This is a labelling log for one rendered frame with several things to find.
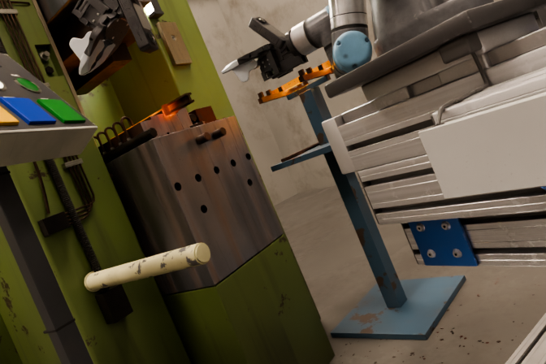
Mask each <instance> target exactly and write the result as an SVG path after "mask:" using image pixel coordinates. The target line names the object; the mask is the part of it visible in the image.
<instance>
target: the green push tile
mask: <svg viewBox="0 0 546 364"><path fill-rule="evenodd" d="M37 103H39V104H40V105H41V106H43V107H44V108H45V109H46V110H48V111H49V112H50V113H51V114H52V115H53V116H55V117H56V118H57V119H59V120H60V121H61V122H62V123H64V124H76V123H84V122H85V121H86V119H84V118H83V117H82V116H81V115H79V114H78V113H77V112H75V111H74V110H73V109H72V108H71V107H70V106H68V105H67V104H66V103H65V102H63V101H62V100H55V99H37Z"/></svg>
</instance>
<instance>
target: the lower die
mask: <svg viewBox="0 0 546 364"><path fill-rule="evenodd" d="M191 125H193V123H192V121H191V119H190V117H189V113H188V112H187V110H186V108H182V109H181V110H178V113H176V114H173V115H167V116H165V114H164V112H163V110H161V111H159V112H158V113H157V114H155V115H153V116H150V117H149V118H147V119H145V120H143V121H141V122H140V123H138V124H136V125H134V126H133V127H131V128H129V129H128V130H127V132H128V135H129V137H131V139H132V138H133V137H135V136H137V135H139V134H140V133H142V132H144V131H145V130H147V129H149V128H155V130H156V131H157V134H158V135H157V136H156V137H160V136H165V135H167V133H168V132H169V133H170V134H171V133H173V132H178V131H182V130H185V129H188V128H190V127H189V126H191ZM156 137H155V138H156ZM119 139H120V140H121V142H122V143H124V142H126V141H128V140H127V137H126V135H125V132H122V133H121V134H119ZM110 141H111V143H112V145H113V147H114V148H116V147H117V146H119V142H118V140H117V138H116V137H114V138H113V139H111V140H110ZM103 147H104V149H105V151H106V152H109V151H111V147H110V145H109V142H106V143H105V144H103Z"/></svg>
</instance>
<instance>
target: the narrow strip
mask: <svg viewBox="0 0 546 364"><path fill-rule="evenodd" d="M32 3H33V5H34V7H35V9H36V11H37V14H38V16H39V19H40V21H41V24H42V26H43V28H44V30H45V33H46V35H47V37H48V39H49V41H50V44H51V46H52V49H53V51H54V53H55V56H56V58H57V60H58V63H59V65H60V67H61V69H62V71H63V74H64V76H65V78H66V81H67V83H68V86H69V88H70V90H71V93H72V95H73V97H74V99H75V101H76V105H77V106H78V108H79V111H80V113H81V114H82V115H83V116H85V117H86V114H85V112H84V110H83V107H82V105H81V104H80V100H79V98H78V96H77V94H76V91H75V89H74V87H73V85H72V82H71V80H70V77H69V75H68V74H67V70H66V68H65V66H64V64H63V61H62V59H61V57H60V55H59V52H58V50H57V47H56V45H55V43H54V40H53V38H52V36H51V34H50V31H49V29H48V27H47V25H46V22H45V20H44V18H43V15H42V13H41V10H40V8H39V6H38V4H37V1H36V0H32ZM86 118H87V117H86Z"/></svg>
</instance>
